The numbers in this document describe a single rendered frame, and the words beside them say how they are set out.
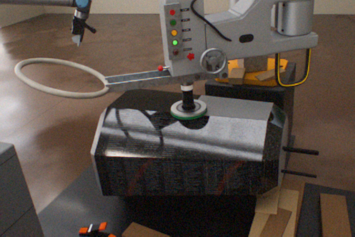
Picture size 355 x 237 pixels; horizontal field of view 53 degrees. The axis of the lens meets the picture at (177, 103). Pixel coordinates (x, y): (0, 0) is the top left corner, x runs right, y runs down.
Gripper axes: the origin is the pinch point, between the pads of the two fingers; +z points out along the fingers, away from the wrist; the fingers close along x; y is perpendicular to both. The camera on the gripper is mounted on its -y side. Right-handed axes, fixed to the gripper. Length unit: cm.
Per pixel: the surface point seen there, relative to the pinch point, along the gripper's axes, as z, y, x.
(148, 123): 17, -35, 68
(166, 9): -58, -19, 78
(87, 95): -11, 11, 86
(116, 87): -10, -6, 75
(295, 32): -63, -93, 89
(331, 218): 34, -141, 141
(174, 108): 0, -44, 77
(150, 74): -17, -27, 67
